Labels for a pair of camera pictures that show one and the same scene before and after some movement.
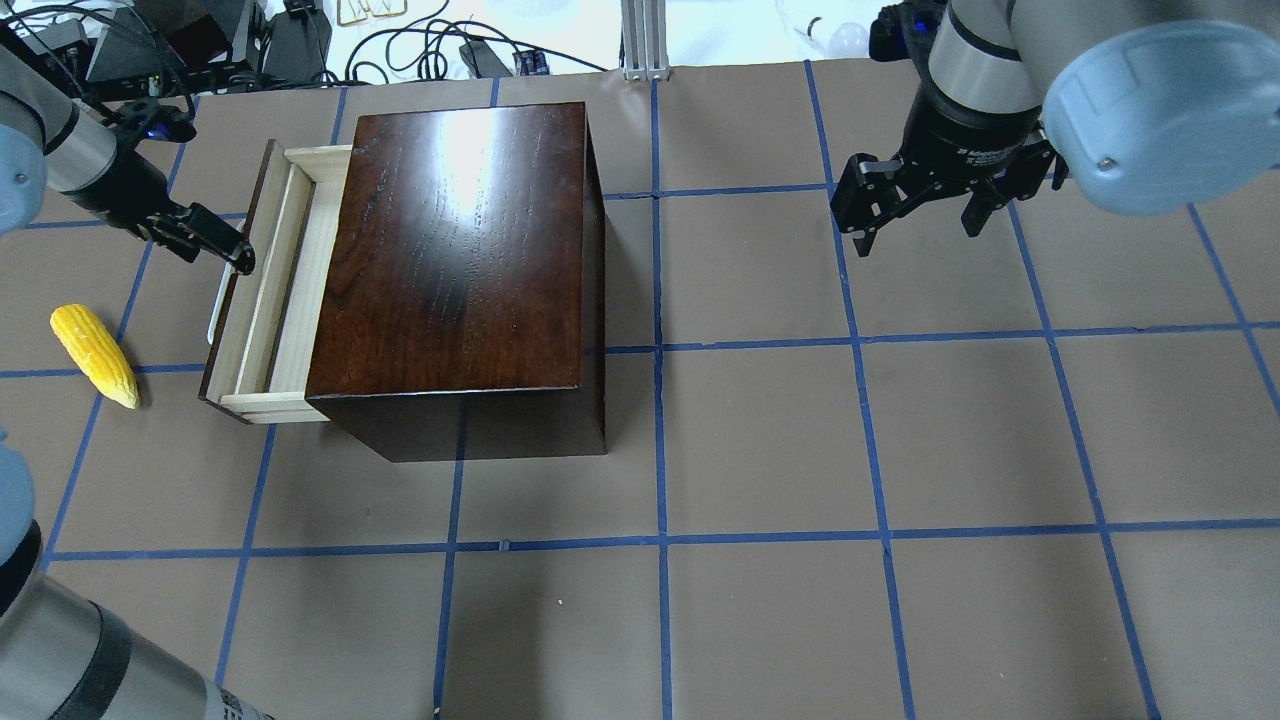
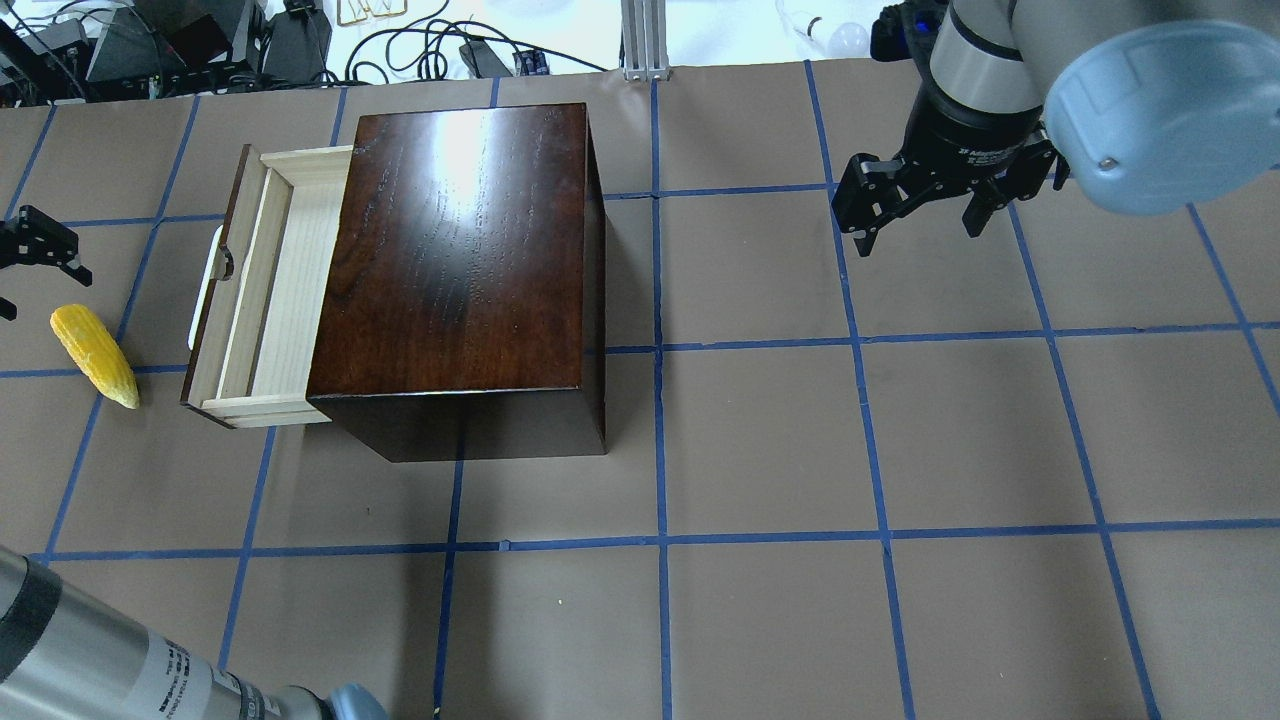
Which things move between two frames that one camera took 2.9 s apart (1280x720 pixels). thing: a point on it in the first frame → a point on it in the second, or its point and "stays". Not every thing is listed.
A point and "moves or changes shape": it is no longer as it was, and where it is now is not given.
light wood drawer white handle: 263,324 moves or changes shape
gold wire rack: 349,11 stays
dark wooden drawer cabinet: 460,310 stays
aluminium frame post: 644,27 stays
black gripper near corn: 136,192 → 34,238
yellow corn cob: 97,354 stays
